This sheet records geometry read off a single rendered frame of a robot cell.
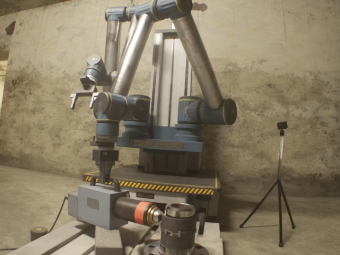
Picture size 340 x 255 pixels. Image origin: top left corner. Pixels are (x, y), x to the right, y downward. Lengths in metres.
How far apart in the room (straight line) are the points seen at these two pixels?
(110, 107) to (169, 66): 1.45
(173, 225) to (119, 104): 0.57
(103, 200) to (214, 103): 1.08
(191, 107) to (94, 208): 1.14
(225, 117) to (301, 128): 1.81
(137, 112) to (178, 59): 1.35
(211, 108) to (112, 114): 0.92
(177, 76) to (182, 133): 0.68
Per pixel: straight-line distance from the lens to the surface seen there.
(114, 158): 1.15
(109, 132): 1.09
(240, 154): 3.23
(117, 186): 1.10
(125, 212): 1.04
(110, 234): 1.06
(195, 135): 1.95
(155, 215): 0.99
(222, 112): 1.80
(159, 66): 2.40
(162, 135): 2.20
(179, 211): 0.90
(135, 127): 2.03
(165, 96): 2.39
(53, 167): 4.02
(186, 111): 1.95
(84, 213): 1.19
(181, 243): 0.94
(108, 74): 1.77
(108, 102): 1.08
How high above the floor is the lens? 0.63
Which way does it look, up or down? 2 degrees up
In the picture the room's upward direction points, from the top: 4 degrees clockwise
